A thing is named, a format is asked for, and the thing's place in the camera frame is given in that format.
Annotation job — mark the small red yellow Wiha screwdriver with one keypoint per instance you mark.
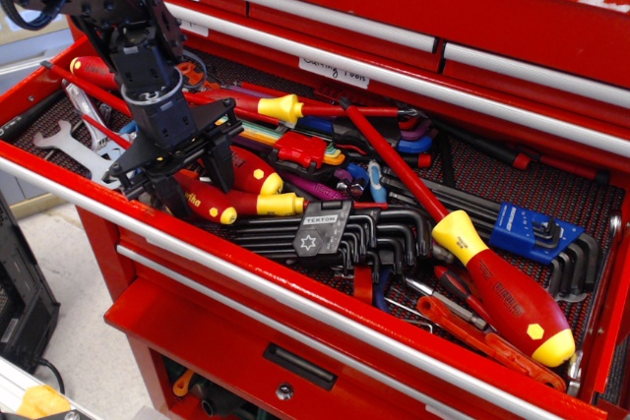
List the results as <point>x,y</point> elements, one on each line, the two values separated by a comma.
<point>204,200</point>

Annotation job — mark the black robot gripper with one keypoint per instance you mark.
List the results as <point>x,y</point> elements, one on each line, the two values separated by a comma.
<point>171,135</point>

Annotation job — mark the red tool chest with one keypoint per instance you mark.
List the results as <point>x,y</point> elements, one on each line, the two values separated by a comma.
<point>575,39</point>

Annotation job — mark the flat steel open wrench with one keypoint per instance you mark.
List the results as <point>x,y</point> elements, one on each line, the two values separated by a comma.
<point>97,165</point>

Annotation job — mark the black equipment case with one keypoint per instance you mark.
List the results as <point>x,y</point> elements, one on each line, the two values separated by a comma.
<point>29,310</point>

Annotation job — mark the medium red yellow screwdriver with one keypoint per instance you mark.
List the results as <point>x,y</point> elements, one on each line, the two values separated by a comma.
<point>253,174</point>

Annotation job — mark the back-left red yellow screwdriver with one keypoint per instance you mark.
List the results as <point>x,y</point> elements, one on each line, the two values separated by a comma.
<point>92,70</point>

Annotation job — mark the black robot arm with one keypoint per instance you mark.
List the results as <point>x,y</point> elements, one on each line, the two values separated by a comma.
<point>141,43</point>

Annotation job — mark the front red yellow screwdriver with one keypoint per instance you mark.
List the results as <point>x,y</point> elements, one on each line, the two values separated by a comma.
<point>288,204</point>

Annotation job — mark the black Tekton torx key set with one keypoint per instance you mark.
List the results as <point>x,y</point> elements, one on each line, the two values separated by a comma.
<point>341,234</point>

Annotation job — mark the orange flat plastic tool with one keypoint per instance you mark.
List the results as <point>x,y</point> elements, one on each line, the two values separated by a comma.
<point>488,343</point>

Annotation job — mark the open red tool drawer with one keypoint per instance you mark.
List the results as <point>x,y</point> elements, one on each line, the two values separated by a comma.
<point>298,342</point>

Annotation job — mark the blue holder hex key set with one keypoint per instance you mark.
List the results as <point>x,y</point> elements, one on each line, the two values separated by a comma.
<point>572,253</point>

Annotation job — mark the large red yellow screwdriver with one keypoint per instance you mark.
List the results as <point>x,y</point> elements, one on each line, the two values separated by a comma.
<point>519,308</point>

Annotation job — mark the red holder coloured hex keys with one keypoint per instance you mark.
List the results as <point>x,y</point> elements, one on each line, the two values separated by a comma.
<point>289,148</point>

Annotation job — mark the small red black screwdriver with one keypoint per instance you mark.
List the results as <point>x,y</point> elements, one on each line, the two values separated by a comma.
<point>475,314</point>

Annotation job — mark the back-centre red yellow screwdriver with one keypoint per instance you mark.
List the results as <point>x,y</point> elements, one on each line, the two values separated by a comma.
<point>288,108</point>

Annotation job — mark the black red long tool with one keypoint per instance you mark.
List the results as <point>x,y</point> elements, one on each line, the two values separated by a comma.
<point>520,158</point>

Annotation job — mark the chrome adjustable wrench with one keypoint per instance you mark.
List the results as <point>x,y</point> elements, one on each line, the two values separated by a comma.
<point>105,142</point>

